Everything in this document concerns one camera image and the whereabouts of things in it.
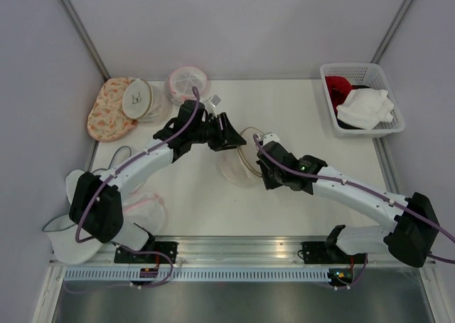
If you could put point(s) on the white grey-trimmed mesh laundry bag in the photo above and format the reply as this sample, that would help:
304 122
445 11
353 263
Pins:
145 209

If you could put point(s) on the beige cylindrical mesh laundry bag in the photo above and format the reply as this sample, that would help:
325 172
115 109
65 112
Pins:
145 103

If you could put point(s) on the white bra in basket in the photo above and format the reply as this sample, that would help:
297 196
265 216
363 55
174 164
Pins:
365 108

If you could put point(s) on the red garment in basket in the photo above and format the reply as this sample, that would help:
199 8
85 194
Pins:
338 89

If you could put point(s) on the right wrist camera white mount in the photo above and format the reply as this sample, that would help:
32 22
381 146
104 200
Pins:
270 137

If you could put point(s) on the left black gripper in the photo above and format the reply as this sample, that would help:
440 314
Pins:
228 138

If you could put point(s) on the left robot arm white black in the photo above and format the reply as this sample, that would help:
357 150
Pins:
96 207

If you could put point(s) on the white plastic basket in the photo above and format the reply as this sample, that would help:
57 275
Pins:
365 75

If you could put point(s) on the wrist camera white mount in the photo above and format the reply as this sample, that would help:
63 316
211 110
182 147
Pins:
211 104
270 137

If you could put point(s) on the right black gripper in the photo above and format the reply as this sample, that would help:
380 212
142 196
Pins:
269 183

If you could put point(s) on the floral peach laundry bag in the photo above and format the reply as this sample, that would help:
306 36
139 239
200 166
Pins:
106 121

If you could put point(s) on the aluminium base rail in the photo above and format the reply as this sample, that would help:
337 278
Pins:
238 251

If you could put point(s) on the white slotted cable duct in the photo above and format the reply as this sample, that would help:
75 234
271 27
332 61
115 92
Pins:
202 274

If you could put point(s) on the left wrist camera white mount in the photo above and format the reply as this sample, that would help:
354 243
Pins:
211 104

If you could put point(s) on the beige round mesh laundry bag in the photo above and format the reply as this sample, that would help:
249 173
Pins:
239 165

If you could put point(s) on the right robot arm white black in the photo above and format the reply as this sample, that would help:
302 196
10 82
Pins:
405 227

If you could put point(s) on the pink trimmed mesh laundry bag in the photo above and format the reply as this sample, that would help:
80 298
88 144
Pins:
179 84

